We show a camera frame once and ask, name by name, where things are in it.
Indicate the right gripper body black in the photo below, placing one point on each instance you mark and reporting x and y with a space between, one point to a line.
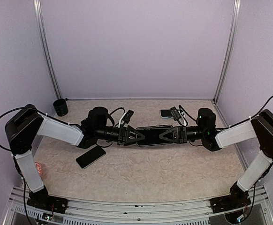
184 137

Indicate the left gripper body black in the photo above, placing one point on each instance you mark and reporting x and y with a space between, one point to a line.
120 138

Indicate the black phone case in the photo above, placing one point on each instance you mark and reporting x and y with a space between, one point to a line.
153 145

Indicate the light blue phone case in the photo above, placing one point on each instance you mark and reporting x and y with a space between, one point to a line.
165 114

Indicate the black phone teal edge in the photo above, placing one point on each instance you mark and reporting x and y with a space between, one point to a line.
166 113

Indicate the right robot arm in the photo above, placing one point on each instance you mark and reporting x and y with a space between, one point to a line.
259 127

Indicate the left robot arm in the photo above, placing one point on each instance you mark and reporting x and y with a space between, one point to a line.
29 122

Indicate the dark green mug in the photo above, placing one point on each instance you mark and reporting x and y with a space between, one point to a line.
60 106

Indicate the red patterned round coaster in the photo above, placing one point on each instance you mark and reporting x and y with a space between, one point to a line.
39 168

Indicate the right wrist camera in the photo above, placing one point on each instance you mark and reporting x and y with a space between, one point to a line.
178 116

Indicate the front aluminium rail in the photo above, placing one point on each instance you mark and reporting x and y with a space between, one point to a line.
73 211

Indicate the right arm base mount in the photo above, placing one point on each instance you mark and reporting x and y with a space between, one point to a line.
237 198

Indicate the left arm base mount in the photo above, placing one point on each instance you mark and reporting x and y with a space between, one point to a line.
42 200

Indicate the right aluminium frame post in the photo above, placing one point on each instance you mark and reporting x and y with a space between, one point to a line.
229 49

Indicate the aluminium frame post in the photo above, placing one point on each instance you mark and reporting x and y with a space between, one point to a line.
48 59
229 49

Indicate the left aluminium frame post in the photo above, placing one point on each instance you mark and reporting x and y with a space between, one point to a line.
48 59

